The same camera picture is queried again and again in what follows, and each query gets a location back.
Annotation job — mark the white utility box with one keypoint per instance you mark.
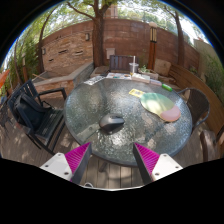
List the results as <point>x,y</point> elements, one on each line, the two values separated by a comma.
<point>110,53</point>

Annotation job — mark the curved wooden bench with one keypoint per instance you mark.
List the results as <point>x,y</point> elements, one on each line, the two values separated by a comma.
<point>191,81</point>

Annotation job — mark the beige stone slab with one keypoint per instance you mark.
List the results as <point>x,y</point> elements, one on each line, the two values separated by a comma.
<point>162,67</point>

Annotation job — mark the wooden garden lamp post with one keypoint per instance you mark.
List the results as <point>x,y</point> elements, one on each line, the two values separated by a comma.
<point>152,46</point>

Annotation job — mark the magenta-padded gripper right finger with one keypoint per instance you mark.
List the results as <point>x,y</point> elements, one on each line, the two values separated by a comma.
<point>147,157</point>

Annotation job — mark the colourful brochure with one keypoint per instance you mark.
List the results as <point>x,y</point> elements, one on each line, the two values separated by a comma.
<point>118,76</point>

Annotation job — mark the thin blue booklet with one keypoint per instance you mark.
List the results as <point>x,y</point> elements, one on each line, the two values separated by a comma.
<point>155,82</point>

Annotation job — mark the dark grey computer mouse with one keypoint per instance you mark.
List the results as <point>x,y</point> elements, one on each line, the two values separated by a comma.
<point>111,122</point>

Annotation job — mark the black backpack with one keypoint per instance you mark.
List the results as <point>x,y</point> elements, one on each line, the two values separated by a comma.
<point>30,111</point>

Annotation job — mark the clear plastic cup with straw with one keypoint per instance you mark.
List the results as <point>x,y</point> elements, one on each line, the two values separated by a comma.
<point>133,68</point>

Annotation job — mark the dark wicker chair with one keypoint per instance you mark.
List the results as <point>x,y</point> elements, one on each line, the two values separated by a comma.
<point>197,103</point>

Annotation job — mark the dark wooden chair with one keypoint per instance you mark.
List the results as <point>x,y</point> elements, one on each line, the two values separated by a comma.
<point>119,62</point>

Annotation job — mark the thick white book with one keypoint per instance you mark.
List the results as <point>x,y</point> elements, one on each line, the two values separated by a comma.
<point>141,78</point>

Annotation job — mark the black slatted chair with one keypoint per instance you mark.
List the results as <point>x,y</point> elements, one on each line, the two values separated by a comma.
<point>50,125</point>

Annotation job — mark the yellow card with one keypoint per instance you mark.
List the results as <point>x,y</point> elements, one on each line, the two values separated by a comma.
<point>136,93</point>

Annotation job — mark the wall lamp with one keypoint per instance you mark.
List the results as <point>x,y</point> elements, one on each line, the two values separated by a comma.
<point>43,51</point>
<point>87,36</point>

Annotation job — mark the green and pink mouse pad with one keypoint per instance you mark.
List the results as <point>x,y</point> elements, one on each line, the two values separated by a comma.
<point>158,105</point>

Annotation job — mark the forked tree trunk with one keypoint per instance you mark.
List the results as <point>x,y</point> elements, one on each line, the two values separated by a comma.
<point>98,40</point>

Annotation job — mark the white paper strip sign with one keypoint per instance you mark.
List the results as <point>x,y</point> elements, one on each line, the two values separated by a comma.
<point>94,80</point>

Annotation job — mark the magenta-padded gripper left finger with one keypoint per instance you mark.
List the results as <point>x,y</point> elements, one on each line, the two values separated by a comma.
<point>77,156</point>

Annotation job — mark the slim tree trunk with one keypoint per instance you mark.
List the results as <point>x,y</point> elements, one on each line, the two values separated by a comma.
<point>180,40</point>

